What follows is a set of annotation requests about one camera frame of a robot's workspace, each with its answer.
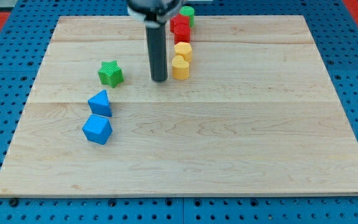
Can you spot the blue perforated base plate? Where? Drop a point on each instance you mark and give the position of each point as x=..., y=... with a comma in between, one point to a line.
x=23, y=42

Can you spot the blue cube block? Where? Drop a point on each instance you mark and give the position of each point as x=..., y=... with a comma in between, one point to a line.
x=97, y=129

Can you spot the red star block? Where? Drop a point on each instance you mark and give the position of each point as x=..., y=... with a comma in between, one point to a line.
x=177, y=20

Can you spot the yellow hexagon block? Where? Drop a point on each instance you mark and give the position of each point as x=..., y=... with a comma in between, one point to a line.
x=185, y=50

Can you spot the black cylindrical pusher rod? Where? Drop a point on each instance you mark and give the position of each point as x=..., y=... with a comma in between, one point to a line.
x=157, y=50

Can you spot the yellow heart block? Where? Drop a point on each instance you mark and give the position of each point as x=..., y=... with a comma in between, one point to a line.
x=180, y=68

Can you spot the red cylinder block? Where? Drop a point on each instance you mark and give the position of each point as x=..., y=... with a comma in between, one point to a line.
x=182, y=33

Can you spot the blue triangle block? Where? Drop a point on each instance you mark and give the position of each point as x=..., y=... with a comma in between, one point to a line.
x=100, y=105

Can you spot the wooden board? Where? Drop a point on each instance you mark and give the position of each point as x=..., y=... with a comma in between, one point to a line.
x=257, y=117

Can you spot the green star block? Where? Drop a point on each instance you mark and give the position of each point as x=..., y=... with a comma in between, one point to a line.
x=110, y=74

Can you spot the grey robot end mount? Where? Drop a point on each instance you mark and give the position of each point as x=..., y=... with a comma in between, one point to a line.
x=154, y=11

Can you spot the green cylinder block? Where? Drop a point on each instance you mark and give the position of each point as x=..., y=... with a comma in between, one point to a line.
x=190, y=12

